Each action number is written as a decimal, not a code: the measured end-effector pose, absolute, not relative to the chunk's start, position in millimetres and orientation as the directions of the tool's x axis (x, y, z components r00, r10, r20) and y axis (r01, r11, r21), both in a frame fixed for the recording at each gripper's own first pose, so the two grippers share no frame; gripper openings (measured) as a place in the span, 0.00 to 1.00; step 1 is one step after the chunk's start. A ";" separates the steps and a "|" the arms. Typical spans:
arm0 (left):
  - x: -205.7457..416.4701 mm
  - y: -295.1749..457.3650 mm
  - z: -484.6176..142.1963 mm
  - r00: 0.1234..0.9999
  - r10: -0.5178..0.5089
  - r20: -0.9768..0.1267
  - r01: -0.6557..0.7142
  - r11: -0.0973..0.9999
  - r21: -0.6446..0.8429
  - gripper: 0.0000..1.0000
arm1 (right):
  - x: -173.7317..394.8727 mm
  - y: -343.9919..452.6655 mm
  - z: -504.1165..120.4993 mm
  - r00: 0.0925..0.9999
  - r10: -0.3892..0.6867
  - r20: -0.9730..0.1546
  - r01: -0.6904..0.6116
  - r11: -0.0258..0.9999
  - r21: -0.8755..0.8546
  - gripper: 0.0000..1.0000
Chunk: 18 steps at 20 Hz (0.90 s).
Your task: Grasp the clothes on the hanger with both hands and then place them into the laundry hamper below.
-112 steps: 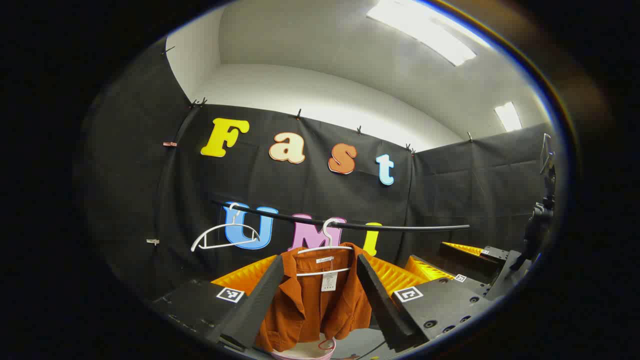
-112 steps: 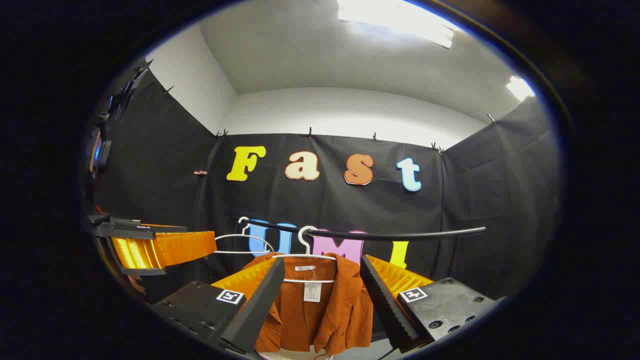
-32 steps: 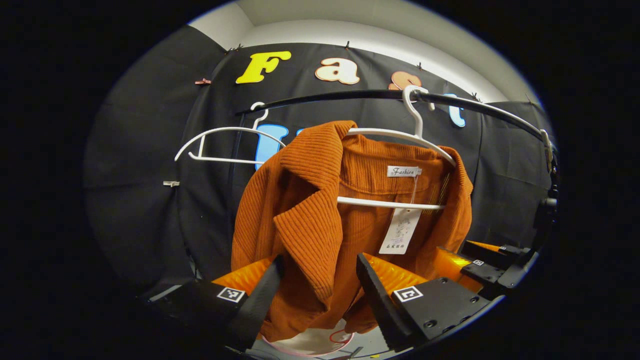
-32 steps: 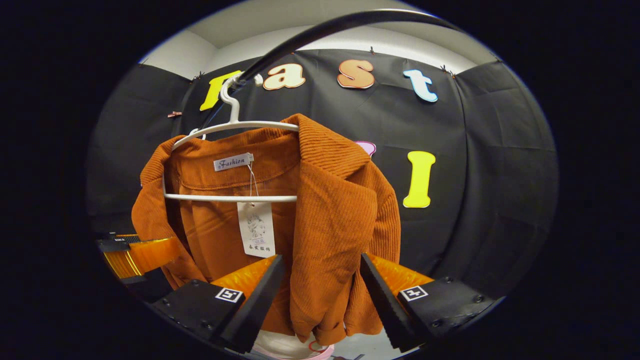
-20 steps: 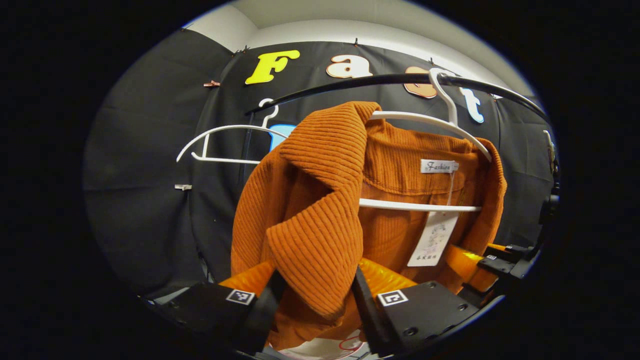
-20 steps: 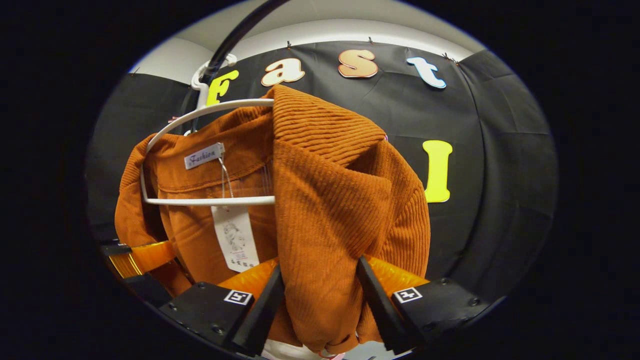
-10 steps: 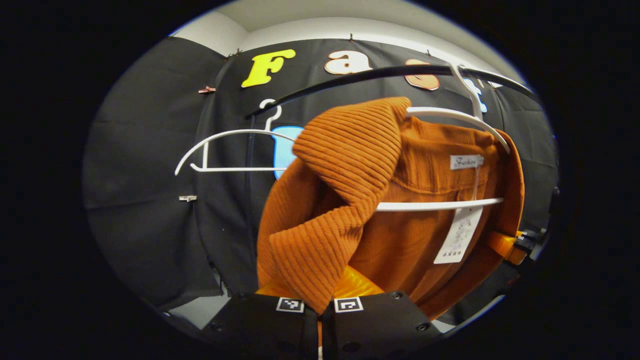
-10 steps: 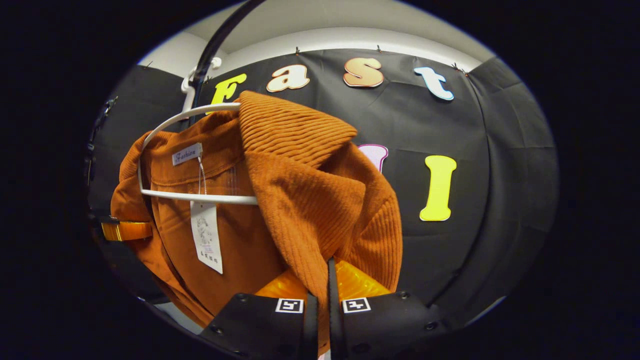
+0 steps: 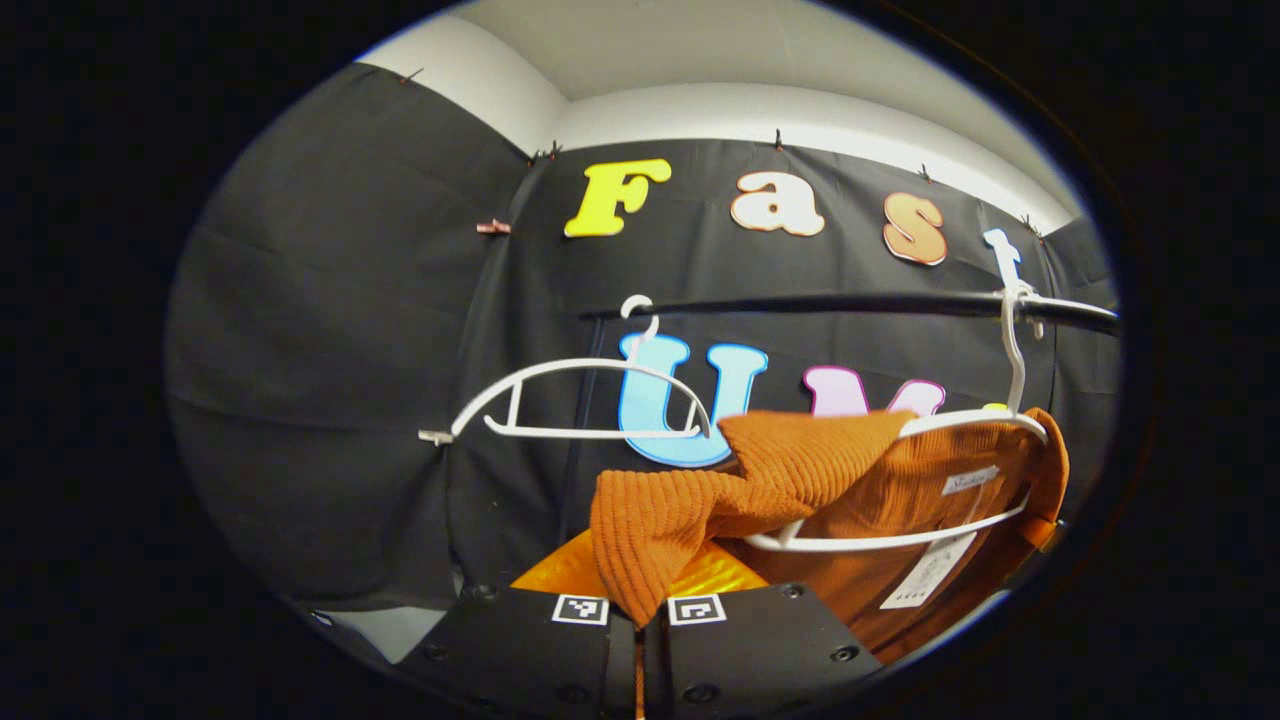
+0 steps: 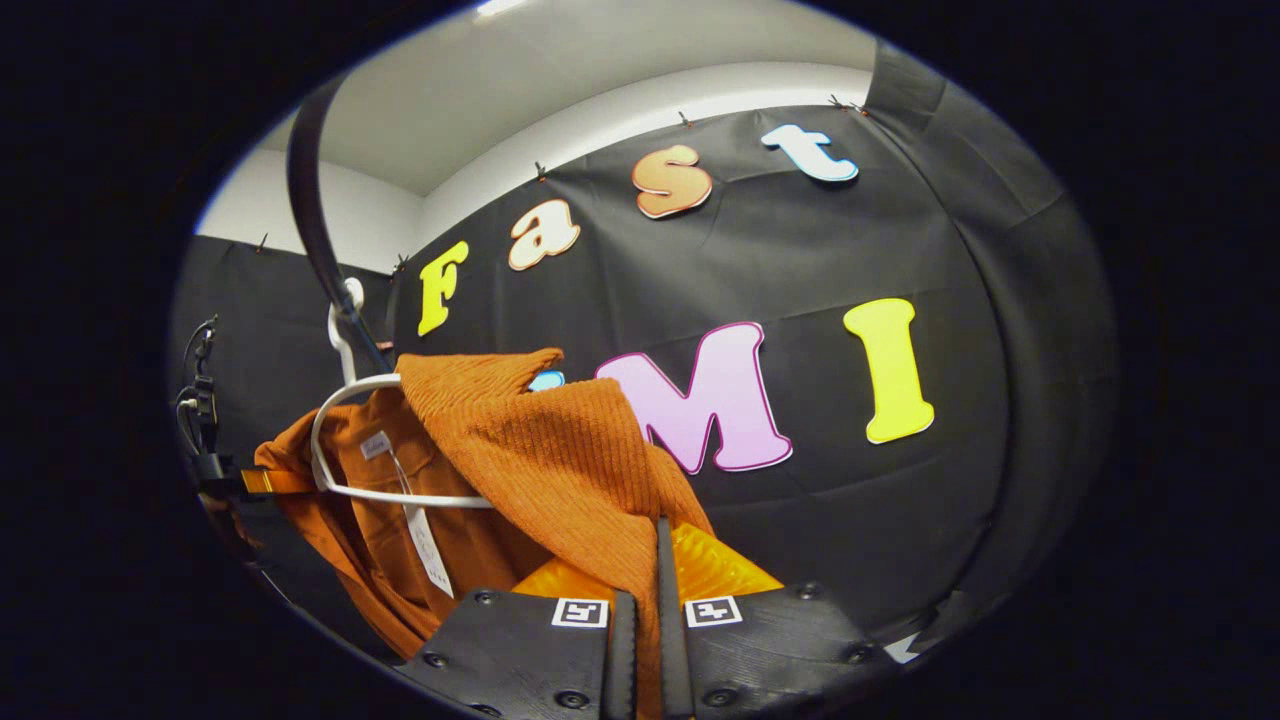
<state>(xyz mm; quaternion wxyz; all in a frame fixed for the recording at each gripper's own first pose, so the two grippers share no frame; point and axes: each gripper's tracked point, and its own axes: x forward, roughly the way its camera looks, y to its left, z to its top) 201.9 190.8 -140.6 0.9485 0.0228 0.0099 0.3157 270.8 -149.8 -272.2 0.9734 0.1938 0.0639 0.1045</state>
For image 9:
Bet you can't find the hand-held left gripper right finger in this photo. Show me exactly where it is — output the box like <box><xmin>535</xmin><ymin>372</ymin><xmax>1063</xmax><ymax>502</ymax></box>
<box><xmin>640</xmin><ymin>545</ymin><xmax>883</xmax><ymax>720</ymax></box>

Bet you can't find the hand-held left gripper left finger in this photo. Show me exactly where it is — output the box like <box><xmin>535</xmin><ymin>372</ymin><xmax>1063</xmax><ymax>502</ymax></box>
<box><xmin>398</xmin><ymin>530</ymin><xmax>643</xmax><ymax>720</ymax></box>

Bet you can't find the orange corduroy jacket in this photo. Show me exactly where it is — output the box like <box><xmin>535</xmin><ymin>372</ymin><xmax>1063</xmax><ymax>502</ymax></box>
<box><xmin>590</xmin><ymin>405</ymin><xmax>1071</xmax><ymax>666</ymax></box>

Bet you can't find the white plastic hanger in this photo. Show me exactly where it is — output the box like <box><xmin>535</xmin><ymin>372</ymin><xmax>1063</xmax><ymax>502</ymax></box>
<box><xmin>445</xmin><ymin>295</ymin><xmax>713</xmax><ymax>443</ymax></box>

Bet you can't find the black clothes rack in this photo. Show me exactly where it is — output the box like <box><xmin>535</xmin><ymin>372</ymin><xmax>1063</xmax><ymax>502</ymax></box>
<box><xmin>560</xmin><ymin>288</ymin><xmax>1121</xmax><ymax>521</ymax></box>

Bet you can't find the white hanger with long hook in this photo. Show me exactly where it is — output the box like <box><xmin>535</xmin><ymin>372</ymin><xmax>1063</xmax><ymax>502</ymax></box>
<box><xmin>745</xmin><ymin>285</ymin><xmax>1051</xmax><ymax>554</ymax></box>

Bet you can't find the black backdrop cloth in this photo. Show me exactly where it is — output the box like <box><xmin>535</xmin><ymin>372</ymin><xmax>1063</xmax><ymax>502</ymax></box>
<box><xmin>165</xmin><ymin>60</ymin><xmax>1121</xmax><ymax>613</ymax></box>

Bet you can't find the row of small black clips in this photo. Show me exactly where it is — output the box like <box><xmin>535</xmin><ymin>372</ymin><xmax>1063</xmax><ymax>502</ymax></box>
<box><xmin>400</xmin><ymin>66</ymin><xmax>1046</xmax><ymax>243</ymax></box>

